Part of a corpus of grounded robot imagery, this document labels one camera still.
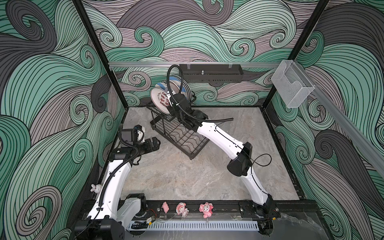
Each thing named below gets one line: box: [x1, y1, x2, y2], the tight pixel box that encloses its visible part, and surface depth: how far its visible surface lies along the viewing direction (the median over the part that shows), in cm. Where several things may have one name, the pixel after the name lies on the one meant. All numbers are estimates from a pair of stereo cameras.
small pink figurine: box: [161, 201, 170, 214], surface depth 74 cm
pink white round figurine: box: [176, 202, 189, 217], surface depth 73 cm
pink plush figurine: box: [198, 202, 214, 219], surface depth 72 cm
